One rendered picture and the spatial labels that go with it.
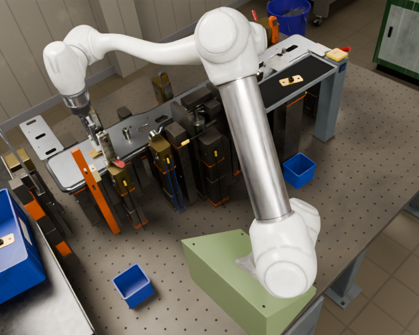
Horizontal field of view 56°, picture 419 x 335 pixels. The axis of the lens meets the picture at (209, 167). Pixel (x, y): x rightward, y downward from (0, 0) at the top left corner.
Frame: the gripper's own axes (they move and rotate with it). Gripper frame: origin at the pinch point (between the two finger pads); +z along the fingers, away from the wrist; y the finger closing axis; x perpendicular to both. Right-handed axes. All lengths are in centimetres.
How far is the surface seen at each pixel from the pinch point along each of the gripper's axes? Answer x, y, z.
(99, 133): 0.6, -14.9, -15.5
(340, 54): -95, -35, -11
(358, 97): -131, -26, 35
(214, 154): -32.2, -33.0, 3.8
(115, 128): -11.1, 8.4, 5.3
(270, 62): -78, -14, -6
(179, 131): -24.5, -23.9, -6.7
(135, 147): -11.8, -7.6, 5.3
